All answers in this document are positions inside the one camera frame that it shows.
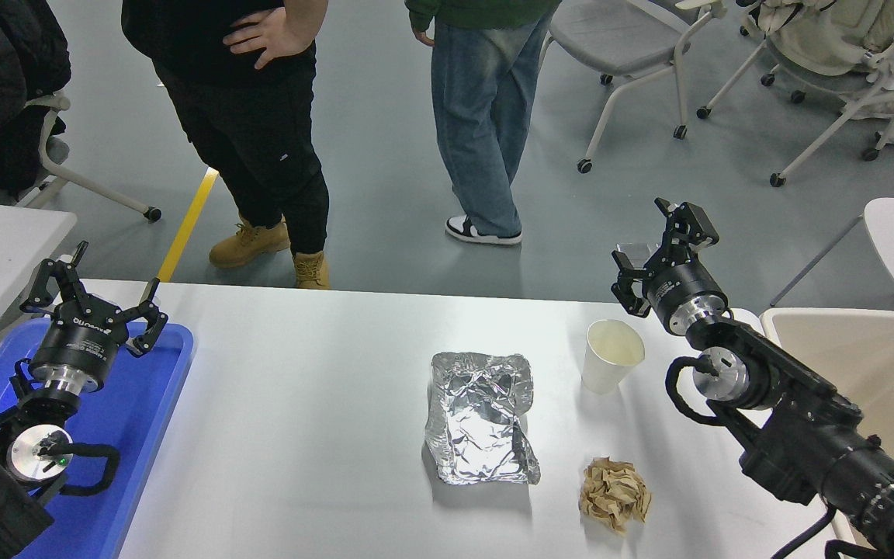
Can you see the large pale plastic bin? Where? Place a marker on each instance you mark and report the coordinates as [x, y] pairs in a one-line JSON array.
[[881, 357]]

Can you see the person's forearm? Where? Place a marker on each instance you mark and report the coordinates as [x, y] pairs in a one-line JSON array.
[[309, 14]]

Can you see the silver floor outlet plate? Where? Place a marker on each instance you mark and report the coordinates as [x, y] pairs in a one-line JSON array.
[[637, 250]]

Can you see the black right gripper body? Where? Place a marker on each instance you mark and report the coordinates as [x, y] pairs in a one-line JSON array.
[[684, 287]]

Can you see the cream jacket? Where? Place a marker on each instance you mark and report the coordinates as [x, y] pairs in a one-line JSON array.
[[827, 35]]

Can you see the blue plastic tray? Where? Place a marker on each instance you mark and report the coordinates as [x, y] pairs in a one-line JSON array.
[[136, 435]]

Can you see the silver foil tray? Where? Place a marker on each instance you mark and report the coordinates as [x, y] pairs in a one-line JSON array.
[[482, 423]]

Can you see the white frame wheeled chair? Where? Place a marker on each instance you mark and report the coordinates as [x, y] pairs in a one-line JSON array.
[[804, 159]]

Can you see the grey seat wheeled chair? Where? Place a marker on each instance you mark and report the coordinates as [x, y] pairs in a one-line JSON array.
[[610, 35]]

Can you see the tan paper ball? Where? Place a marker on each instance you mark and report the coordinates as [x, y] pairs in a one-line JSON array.
[[610, 493]]

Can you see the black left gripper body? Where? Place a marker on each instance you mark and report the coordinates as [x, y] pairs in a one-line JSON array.
[[78, 341]]

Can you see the white paper cup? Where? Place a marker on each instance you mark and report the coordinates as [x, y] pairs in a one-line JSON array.
[[606, 373]]

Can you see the person's hand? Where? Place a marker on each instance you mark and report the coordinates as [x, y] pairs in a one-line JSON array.
[[422, 36], [272, 39]]

